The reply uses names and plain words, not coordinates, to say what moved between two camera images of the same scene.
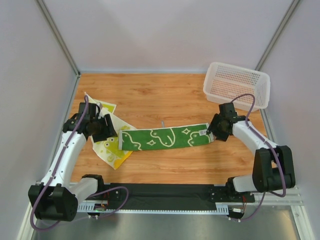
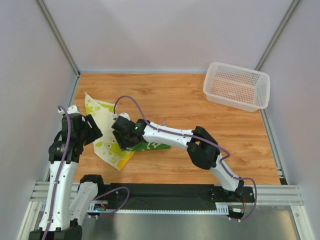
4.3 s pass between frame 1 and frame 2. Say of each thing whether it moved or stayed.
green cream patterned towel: moved
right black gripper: moved
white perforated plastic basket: stayed
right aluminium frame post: stayed
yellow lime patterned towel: stayed
